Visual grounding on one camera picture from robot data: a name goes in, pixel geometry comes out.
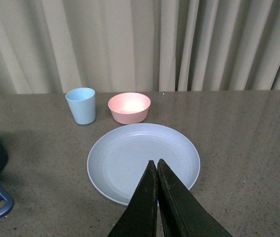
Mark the light blue cup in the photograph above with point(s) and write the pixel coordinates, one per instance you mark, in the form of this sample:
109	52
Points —
82	104

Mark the light blue plate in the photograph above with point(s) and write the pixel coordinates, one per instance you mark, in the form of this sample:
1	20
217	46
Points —
118	159

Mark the pink bowl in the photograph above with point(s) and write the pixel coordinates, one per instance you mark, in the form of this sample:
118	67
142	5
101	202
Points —
129	107

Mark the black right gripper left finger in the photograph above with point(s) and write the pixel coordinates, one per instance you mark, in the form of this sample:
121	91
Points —
140	217

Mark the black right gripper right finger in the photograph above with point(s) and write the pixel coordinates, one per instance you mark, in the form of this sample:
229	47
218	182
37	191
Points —
182	215

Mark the beige curtain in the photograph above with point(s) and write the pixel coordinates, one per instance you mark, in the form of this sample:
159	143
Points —
51	46

